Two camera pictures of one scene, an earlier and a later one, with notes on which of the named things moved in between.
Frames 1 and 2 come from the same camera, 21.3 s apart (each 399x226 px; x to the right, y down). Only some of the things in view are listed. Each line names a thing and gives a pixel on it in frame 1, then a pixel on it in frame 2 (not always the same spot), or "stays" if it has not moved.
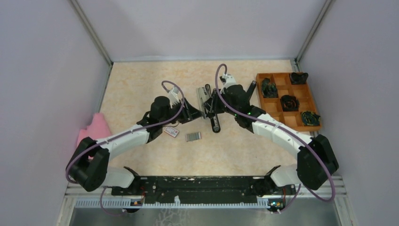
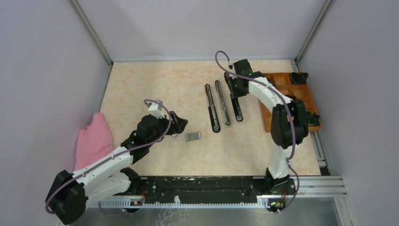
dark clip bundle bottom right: [310, 119] stays
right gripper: [211, 104] -> [235, 93]
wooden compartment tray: [285, 101] stays
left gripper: [185, 112] -> [177, 125]
